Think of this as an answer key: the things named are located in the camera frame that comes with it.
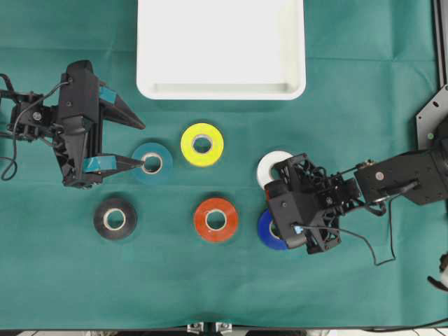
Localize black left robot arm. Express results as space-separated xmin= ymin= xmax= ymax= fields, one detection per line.
xmin=1 ymin=71 xmax=145 ymax=189

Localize metal table clamp brackets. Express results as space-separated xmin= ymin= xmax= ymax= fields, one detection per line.
xmin=186 ymin=322 xmax=232 ymax=335

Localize green tape roll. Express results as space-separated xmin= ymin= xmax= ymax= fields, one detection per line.
xmin=132 ymin=142 xmax=173 ymax=185

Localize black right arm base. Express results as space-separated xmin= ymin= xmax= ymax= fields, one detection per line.
xmin=416 ymin=85 xmax=447 ymax=150

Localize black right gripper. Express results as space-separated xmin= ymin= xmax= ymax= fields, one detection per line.
xmin=273 ymin=154 xmax=361 ymax=252

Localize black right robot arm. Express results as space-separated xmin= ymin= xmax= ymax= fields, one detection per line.
xmin=264 ymin=135 xmax=447 ymax=254

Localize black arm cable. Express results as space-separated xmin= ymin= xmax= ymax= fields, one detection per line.
xmin=0 ymin=73 xmax=74 ymax=181
xmin=297 ymin=202 xmax=398 ymax=267

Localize dark object at right edge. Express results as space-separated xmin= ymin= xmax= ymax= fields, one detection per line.
xmin=427 ymin=253 xmax=448 ymax=292

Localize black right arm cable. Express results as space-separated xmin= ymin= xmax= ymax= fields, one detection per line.
xmin=297 ymin=202 xmax=398 ymax=267

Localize red tape roll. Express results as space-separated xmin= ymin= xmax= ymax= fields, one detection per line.
xmin=193 ymin=197 xmax=239 ymax=244

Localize blue tape roll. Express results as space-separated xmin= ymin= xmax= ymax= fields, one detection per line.
xmin=258 ymin=209 xmax=288 ymax=251

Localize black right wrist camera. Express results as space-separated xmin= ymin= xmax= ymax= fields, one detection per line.
xmin=265 ymin=180 xmax=326 ymax=254

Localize yellow tape roll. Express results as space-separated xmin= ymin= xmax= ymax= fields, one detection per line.
xmin=180 ymin=122 xmax=224 ymax=167

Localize green table cloth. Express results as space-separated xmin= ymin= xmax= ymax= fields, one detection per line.
xmin=1 ymin=1 xmax=447 ymax=329

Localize black tape roll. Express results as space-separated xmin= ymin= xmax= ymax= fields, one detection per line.
xmin=93 ymin=197 xmax=138 ymax=240

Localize white plastic tray case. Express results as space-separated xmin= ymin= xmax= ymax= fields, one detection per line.
xmin=136 ymin=1 xmax=307 ymax=101

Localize white tape roll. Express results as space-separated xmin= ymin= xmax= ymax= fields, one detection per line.
xmin=256 ymin=150 xmax=293 ymax=190

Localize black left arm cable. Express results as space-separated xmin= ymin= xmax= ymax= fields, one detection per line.
xmin=0 ymin=73 xmax=74 ymax=181

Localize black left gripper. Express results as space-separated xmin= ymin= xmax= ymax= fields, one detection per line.
xmin=52 ymin=81 xmax=146 ymax=189

